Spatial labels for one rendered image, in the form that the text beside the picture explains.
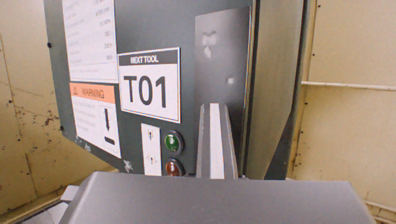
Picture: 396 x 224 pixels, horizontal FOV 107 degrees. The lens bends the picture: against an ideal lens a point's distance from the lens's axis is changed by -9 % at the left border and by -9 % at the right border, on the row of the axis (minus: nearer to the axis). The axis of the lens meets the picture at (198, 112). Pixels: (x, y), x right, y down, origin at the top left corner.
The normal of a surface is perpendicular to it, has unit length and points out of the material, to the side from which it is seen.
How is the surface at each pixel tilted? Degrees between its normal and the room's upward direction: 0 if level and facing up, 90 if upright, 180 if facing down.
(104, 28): 90
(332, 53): 90
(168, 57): 90
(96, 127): 90
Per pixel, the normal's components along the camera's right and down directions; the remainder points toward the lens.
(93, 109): -0.55, 0.18
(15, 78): 0.84, 0.14
